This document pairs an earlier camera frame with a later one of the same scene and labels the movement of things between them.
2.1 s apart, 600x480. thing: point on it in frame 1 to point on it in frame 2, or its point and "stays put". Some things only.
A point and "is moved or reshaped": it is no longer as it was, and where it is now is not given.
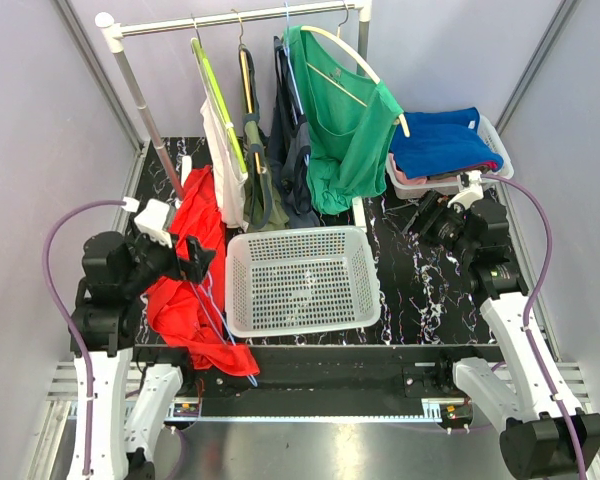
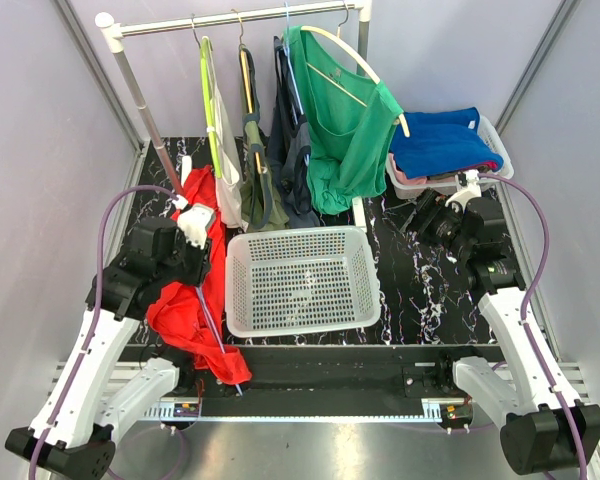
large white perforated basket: (280, 281) stays put
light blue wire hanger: (214, 319) to (211, 321)
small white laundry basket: (445, 188) stays put
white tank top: (228, 170) is moved or reshaped
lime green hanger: (216, 95) is moved or reshaped
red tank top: (193, 315) stays put
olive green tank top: (263, 204) stays put
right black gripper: (433, 209) stays put
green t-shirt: (349, 117) stays put
